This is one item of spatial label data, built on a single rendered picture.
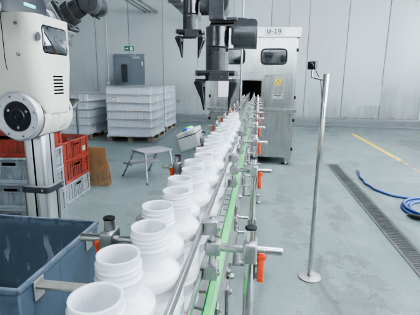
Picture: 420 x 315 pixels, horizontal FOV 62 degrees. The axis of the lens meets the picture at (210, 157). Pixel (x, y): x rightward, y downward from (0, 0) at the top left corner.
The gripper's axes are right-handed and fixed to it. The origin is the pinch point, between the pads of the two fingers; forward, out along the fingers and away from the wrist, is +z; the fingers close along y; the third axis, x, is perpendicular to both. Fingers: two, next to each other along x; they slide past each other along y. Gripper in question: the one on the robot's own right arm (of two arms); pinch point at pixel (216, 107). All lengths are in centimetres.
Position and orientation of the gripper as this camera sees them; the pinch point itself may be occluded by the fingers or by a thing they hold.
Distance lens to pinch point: 91.3
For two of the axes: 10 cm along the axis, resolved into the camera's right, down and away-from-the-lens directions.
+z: -0.1, 9.8, 2.1
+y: 9.9, 0.4, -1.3
